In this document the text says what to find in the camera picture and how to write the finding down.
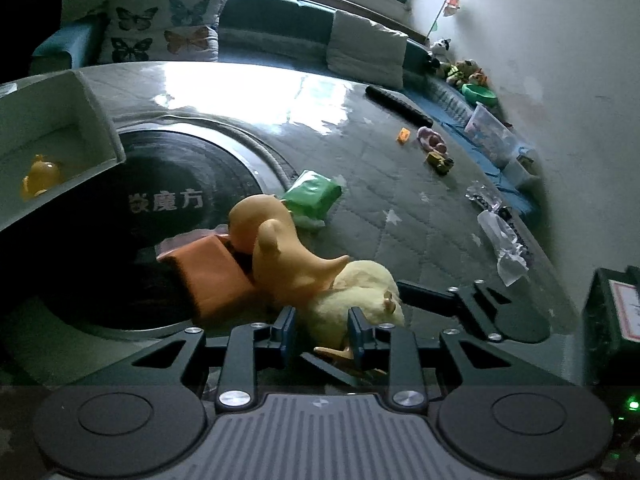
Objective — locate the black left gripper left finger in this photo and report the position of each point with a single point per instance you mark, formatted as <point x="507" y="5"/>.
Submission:
<point x="248" y="346"/>

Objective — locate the small flag on stick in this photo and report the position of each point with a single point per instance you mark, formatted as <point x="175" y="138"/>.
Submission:
<point x="447" y="9"/>

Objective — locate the yellow toy truck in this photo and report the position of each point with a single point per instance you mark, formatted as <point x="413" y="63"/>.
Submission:
<point x="439" y="162"/>

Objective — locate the butterfly print pillow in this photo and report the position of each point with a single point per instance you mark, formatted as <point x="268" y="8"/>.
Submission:
<point x="161" y="30"/>

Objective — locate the stuffed toys pile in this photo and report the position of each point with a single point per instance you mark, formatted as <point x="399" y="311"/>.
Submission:
<point x="458" y="73"/>

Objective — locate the white cardboard box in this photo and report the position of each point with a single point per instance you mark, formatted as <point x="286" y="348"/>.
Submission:
<point x="55" y="121"/>

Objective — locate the orange bean bag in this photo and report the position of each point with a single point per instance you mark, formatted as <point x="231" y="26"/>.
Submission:
<point x="213" y="278"/>

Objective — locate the clear plastic storage box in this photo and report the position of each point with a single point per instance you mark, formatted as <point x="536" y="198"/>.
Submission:
<point x="493" y="139"/>

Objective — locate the white folded cushion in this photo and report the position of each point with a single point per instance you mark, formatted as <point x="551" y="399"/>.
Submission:
<point x="361" y="49"/>

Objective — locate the green bean bag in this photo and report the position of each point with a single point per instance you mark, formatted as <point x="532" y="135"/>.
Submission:
<point x="311" y="196"/>

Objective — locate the large orange rubber duck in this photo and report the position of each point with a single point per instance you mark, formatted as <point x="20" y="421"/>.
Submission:
<point x="261" y="226"/>

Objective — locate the black round turntable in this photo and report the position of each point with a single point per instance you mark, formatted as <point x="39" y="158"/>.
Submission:
<point x="88" y="254"/>

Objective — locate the small orange toy block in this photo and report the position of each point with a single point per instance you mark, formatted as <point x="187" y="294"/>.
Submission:
<point x="403" y="136"/>

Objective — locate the black remote control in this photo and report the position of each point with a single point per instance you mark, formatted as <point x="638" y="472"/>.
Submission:
<point x="398" y="106"/>

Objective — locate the yellow plush chick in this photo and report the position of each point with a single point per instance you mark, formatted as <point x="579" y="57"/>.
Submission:
<point x="363" y="284"/>

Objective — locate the small yellow rubber duck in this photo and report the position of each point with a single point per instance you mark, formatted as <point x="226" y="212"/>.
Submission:
<point x="43" y="175"/>

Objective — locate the clear plastic bag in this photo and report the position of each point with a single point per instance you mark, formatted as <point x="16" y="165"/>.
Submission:
<point x="496" y="222"/>

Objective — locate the green plastic bowl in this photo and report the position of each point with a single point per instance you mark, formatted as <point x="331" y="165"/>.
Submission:
<point x="474" y="93"/>

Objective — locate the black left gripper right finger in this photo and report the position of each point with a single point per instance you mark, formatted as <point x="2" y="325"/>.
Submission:
<point x="393" y="350"/>

